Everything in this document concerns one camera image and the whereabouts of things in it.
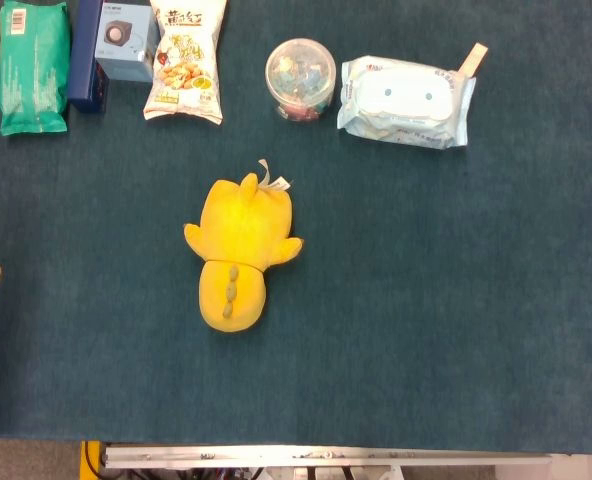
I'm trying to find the aluminium profile rail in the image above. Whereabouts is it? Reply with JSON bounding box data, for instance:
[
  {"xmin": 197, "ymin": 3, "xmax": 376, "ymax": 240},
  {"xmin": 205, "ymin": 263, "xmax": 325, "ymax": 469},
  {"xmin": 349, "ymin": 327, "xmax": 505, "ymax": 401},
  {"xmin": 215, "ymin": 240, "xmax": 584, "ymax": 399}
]
[{"xmin": 100, "ymin": 443, "xmax": 555, "ymax": 471}]

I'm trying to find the clear jar of binder clips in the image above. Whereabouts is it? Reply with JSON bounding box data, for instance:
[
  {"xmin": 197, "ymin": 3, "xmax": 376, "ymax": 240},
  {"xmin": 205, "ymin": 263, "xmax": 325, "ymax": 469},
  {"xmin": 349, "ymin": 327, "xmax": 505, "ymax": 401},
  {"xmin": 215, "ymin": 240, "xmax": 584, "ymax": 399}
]
[{"xmin": 264, "ymin": 37, "xmax": 338, "ymax": 123}]

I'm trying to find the yellow frame part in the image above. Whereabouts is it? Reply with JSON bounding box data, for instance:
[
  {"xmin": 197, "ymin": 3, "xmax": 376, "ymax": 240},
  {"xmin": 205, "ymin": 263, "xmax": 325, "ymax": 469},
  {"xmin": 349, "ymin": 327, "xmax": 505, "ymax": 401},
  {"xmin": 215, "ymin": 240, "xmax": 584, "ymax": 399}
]
[{"xmin": 79, "ymin": 440, "xmax": 103, "ymax": 480}]

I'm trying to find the light blue speaker box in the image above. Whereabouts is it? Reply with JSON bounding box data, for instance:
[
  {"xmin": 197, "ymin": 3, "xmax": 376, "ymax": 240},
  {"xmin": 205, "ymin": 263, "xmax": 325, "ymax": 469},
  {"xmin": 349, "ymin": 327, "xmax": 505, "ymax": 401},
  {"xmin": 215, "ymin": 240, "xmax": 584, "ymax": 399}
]
[{"xmin": 94, "ymin": 0, "xmax": 161, "ymax": 84}]

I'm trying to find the light blue wet wipes pack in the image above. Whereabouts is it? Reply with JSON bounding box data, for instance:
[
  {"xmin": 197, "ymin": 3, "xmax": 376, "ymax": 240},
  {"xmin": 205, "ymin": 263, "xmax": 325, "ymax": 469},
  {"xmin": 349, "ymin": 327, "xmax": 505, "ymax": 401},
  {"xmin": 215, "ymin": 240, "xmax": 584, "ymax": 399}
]
[{"xmin": 336, "ymin": 42, "xmax": 490, "ymax": 151}]

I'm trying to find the teal felt table cover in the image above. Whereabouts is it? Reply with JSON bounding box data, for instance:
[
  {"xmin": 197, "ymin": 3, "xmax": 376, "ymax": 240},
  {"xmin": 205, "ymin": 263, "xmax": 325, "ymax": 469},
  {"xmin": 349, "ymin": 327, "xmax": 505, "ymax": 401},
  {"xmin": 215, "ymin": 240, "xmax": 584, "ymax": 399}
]
[{"xmin": 0, "ymin": 0, "xmax": 592, "ymax": 455}]

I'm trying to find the yellow plush toy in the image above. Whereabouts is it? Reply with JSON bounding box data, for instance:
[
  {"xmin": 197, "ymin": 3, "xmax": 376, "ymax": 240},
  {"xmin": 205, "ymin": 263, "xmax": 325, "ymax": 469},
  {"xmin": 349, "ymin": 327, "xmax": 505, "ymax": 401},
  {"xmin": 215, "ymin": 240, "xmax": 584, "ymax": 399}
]
[{"xmin": 183, "ymin": 158, "xmax": 305, "ymax": 335}]

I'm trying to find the white snack bag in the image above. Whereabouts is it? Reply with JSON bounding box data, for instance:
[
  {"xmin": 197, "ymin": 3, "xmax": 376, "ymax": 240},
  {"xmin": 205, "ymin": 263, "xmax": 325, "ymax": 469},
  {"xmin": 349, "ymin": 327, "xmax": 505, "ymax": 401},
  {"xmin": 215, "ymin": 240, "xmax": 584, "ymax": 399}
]
[{"xmin": 142, "ymin": 0, "xmax": 228, "ymax": 126}]

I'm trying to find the dark blue cardboard box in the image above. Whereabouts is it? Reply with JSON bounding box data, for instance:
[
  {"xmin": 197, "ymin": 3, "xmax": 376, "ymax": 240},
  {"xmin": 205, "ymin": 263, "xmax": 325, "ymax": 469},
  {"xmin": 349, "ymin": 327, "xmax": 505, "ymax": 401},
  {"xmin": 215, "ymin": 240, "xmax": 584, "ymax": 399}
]
[{"xmin": 67, "ymin": 0, "xmax": 111, "ymax": 114}]

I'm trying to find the green plastic package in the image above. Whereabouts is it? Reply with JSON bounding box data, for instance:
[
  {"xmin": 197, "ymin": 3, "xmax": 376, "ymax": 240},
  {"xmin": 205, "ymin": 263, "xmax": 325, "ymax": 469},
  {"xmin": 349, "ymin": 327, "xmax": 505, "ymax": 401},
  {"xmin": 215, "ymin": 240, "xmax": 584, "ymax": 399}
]
[{"xmin": 0, "ymin": 0, "xmax": 72, "ymax": 137}]

